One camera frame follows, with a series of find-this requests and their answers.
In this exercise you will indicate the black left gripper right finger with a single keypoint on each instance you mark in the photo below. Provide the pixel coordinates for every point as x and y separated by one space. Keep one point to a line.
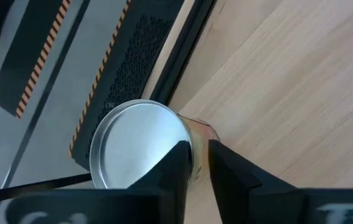
241 193

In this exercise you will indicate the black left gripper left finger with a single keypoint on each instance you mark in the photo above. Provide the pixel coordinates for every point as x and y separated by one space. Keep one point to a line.
170 180

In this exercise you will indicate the yellow label tin can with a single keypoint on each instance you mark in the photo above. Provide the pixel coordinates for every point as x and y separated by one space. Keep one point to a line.
132 140

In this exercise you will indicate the black perforated floor mat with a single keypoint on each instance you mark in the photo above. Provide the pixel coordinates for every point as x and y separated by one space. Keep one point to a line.
139 46

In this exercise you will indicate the black striped-edge floor mat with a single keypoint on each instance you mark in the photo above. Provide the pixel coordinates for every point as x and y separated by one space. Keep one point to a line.
23 46

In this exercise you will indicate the black frame brace strut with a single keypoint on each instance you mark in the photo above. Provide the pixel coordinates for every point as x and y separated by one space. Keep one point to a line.
39 186

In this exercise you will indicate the black table frame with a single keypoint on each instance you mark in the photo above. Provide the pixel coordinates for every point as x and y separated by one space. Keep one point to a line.
182 46

